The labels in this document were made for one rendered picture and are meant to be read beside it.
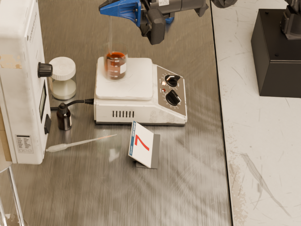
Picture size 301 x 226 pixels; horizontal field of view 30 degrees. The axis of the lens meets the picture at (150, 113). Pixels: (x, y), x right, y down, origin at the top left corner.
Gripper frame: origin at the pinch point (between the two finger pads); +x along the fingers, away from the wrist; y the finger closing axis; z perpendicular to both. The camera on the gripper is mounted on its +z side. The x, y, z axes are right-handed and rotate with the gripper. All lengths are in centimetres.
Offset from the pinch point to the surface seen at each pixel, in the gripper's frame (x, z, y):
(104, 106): 4.5, 19.8, -6.7
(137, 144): 0.1, 22.9, -15.8
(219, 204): -11.5, 25.9, -32.4
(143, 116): -3.3, 22.7, -9.3
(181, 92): -13.8, 22.7, -4.9
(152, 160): -2.3, 25.6, -18.9
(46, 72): 20, -26, -40
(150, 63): -7.9, 17.2, 0.4
